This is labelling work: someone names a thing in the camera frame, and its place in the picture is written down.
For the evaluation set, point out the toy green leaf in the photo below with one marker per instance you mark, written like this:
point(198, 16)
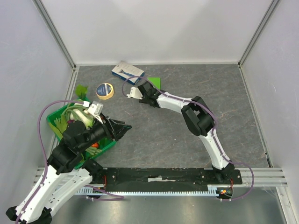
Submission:
point(81, 91)

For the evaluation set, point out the white toy radish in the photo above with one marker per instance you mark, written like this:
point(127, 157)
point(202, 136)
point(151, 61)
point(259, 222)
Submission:
point(79, 107)

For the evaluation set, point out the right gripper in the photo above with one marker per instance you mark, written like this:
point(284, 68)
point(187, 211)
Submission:
point(148, 94)

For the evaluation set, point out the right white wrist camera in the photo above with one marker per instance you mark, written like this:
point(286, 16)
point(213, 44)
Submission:
point(135, 93)

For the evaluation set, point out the slotted cable duct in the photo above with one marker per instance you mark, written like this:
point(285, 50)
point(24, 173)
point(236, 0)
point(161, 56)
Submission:
point(211, 191)

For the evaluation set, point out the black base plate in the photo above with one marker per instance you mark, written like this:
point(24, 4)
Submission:
point(203, 176)

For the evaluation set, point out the green plastic basket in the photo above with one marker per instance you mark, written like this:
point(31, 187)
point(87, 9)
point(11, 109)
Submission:
point(91, 153)

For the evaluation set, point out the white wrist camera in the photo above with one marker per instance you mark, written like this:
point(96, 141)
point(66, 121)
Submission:
point(95, 109)
point(135, 93)

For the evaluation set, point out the green paper box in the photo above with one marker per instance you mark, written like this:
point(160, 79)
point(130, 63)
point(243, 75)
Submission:
point(155, 81)

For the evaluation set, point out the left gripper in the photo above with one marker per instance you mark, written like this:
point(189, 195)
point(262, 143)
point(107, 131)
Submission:
point(108, 126)

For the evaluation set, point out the masking tape roll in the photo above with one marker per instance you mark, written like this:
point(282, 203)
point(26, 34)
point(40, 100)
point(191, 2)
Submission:
point(105, 91)

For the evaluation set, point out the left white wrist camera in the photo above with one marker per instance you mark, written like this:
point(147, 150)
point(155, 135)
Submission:
point(95, 109)

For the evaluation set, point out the white razor box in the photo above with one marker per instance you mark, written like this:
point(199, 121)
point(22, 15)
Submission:
point(124, 70)

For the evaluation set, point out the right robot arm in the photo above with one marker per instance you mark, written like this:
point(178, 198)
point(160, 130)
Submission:
point(199, 121)

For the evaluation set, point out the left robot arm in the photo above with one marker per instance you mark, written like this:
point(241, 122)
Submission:
point(48, 196)

